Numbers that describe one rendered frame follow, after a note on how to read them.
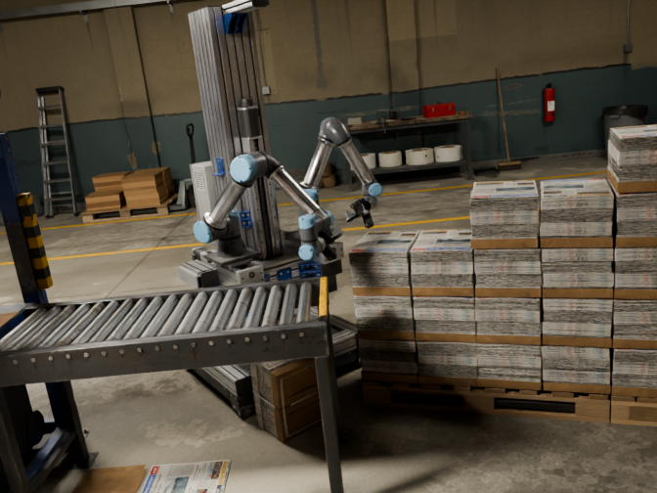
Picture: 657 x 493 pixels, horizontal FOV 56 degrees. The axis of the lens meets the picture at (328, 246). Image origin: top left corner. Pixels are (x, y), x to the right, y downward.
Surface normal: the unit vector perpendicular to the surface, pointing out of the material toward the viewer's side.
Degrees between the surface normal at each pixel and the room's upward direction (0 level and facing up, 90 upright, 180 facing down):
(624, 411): 90
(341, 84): 90
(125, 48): 90
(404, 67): 90
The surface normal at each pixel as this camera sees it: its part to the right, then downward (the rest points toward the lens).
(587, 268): -0.30, 0.29
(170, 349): 0.00, 0.27
